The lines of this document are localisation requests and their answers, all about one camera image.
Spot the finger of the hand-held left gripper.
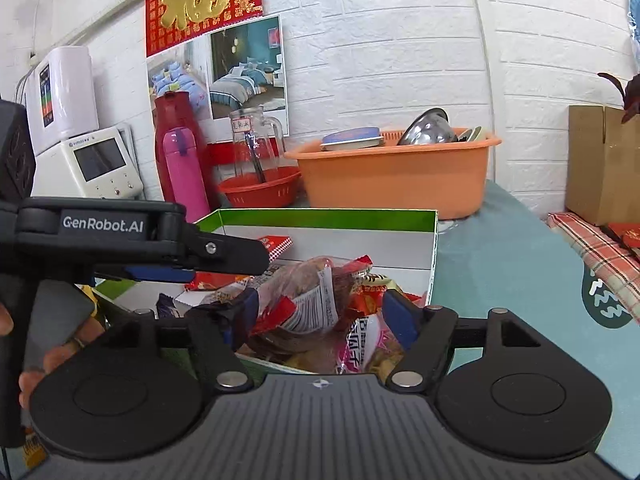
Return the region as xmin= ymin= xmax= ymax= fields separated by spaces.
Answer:
xmin=182 ymin=230 xmax=271 ymax=277
xmin=95 ymin=266 xmax=197 ymax=285

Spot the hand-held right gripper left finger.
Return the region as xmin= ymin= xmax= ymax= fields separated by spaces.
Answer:
xmin=97 ymin=287 xmax=261 ymax=394

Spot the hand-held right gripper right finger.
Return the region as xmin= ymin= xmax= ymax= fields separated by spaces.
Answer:
xmin=382 ymin=290 xmax=543 ymax=393

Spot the pink nut packet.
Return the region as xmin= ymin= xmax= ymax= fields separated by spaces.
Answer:
xmin=336 ymin=312 xmax=403 ymax=376

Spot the orange red snack packet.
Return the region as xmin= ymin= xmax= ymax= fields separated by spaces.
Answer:
xmin=345 ymin=255 xmax=401 ymax=322

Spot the clear cake packet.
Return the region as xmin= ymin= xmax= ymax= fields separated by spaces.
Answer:
xmin=240 ymin=256 xmax=363 ymax=363

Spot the green cardboard box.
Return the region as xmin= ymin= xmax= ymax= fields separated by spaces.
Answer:
xmin=75 ymin=208 xmax=440 ymax=376

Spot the person's left hand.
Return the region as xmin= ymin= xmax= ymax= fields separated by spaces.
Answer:
xmin=19 ymin=307 xmax=107 ymax=408

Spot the white appliance with screen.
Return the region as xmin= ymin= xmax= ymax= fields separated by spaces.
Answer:
xmin=30 ymin=125 xmax=146 ymax=201

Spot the red plastic basket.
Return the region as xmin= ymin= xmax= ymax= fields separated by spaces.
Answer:
xmin=218 ymin=166 xmax=302 ymax=208

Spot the pink bottle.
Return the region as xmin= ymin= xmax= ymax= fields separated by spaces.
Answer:
xmin=163 ymin=127 xmax=211 ymax=223

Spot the dark spoon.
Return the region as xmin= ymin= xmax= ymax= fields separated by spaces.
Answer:
xmin=246 ymin=146 xmax=267 ymax=184

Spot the teal printed tablecloth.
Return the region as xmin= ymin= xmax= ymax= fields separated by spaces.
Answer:
xmin=434 ymin=180 xmax=640 ymax=476

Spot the glass pitcher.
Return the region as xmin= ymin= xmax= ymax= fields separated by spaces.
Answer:
xmin=230 ymin=106 xmax=287 ymax=183

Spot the orange plastic basin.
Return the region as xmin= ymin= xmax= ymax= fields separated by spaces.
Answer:
xmin=284 ymin=130 xmax=502 ymax=221

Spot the red thermos jug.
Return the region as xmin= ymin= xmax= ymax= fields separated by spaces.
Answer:
xmin=154 ymin=91 xmax=221 ymax=211

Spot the metal bowl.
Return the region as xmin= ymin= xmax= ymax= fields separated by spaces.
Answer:
xmin=397 ymin=108 xmax=458 ymax=146

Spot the red plaid cloth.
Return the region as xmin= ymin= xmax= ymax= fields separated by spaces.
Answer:
xmin=546 ymin=212 xmax=640 ymax=326

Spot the red envelope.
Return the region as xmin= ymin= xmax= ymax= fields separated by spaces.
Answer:
xmin=600 ymin=222 xmax=640 ymax=261

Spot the large cardboard box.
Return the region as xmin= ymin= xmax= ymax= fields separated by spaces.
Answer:
xmin=565 ymin=105 xmax=640 ymax=226

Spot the dark red plant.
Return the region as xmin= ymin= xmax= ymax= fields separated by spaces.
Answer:
xmin=597 ymin=72 xmax=640 ymax=124

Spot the blue paper fan decoration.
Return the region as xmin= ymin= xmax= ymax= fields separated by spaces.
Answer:
xmin=625 ymin=0 xmax=640 ymax=72

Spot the white wall water purifier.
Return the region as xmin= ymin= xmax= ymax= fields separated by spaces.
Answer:
xmin=22 ymin=46 xmax=100 ymax=156

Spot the wall poster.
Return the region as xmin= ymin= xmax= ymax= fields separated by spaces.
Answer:
xmin=145 ymin=0 xmax=291 ymax=136

